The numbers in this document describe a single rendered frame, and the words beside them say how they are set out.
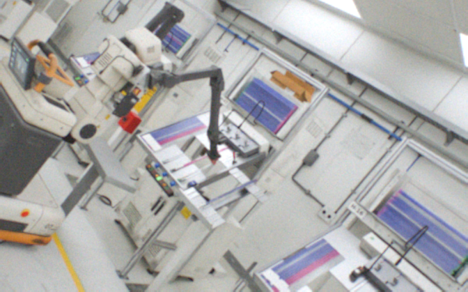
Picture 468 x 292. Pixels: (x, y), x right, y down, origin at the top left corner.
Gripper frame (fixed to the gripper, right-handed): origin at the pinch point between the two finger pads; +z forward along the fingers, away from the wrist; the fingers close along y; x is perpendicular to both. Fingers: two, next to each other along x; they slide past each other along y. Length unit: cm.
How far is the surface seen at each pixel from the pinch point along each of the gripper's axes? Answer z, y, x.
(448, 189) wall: 68, -85, -194
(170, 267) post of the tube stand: 40, -31, 56
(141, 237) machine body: 64, 21, 54
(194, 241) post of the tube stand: 24, -33, 38
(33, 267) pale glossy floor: -1, -15, 129
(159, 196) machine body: 43, 32, 30
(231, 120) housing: -4.5, 29.7, -37.1
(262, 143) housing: -3.9, -5.8, -39.6
